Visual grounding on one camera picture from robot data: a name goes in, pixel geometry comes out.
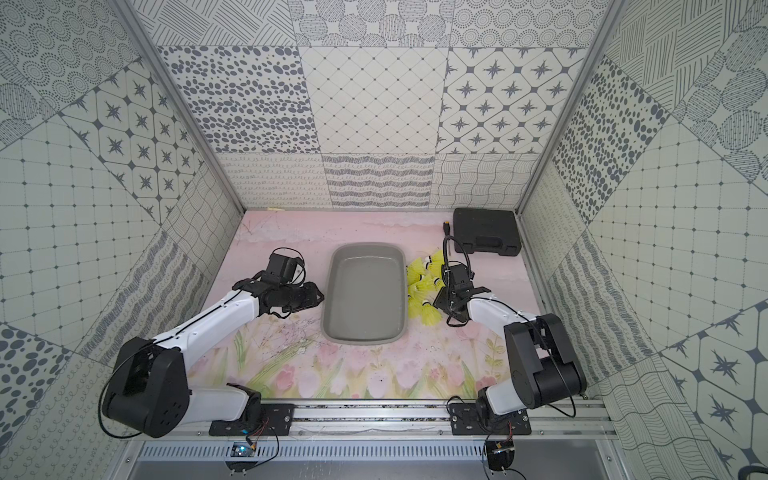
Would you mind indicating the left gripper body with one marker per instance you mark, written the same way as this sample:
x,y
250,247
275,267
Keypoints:
x,y
294,294

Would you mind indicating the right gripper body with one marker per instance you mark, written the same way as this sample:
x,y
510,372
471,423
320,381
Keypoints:
x,y
444,302

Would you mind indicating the yellow shuttlecock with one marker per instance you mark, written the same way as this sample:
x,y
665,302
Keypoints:
x,y
415,271
433,264
423,288
429,315
416,306

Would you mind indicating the grey plastic storage box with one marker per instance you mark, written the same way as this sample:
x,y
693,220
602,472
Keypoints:
x,y
366,301

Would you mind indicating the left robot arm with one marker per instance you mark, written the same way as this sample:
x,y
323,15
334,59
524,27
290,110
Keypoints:
x,y
149,391

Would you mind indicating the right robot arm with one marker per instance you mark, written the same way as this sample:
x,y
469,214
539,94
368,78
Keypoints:
x,y
543,365

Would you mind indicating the black plastic tool case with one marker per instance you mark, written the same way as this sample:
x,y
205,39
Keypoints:
x,y
487,231

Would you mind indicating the green circuit board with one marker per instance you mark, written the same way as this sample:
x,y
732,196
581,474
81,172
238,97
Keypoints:
x,y
242,450

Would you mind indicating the black round connector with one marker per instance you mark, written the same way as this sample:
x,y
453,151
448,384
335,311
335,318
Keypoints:
x,y
499,454

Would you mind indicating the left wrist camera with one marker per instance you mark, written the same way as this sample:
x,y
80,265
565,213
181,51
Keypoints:
x,y
282,269

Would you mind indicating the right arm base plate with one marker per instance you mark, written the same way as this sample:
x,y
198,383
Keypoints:
x,y
468,419

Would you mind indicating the aluminium mounting rail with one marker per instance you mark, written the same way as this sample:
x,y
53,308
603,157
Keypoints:
x,y
429,418

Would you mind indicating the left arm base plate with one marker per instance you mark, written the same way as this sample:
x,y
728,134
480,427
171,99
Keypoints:
x,y
269,419

